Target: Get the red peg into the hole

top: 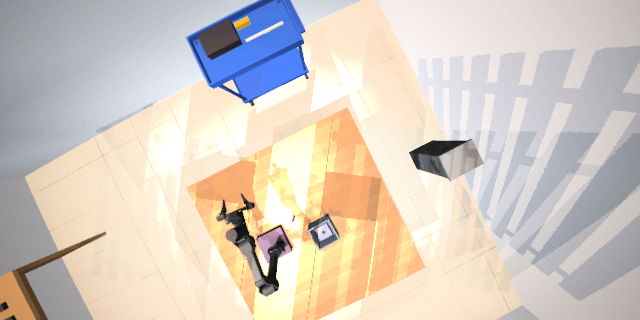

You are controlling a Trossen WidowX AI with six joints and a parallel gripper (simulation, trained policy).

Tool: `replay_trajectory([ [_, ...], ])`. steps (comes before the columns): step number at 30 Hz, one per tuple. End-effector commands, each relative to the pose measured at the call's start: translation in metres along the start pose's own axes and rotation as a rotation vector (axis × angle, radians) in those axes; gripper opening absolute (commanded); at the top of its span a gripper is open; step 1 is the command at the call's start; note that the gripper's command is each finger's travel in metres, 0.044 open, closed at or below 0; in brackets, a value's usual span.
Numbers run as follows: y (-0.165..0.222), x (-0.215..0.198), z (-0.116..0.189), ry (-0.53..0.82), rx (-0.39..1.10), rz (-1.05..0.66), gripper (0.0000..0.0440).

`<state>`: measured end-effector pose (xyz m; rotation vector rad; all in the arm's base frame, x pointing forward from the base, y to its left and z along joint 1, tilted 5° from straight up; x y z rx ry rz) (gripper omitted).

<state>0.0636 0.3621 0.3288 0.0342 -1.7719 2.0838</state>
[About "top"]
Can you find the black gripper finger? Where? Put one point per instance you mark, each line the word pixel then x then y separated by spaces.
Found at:
pixel 224 208
pixel 244 199

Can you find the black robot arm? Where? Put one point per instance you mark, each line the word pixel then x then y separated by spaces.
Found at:
pixel 240 237

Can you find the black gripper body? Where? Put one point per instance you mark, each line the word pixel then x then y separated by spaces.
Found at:
pixel 225 215

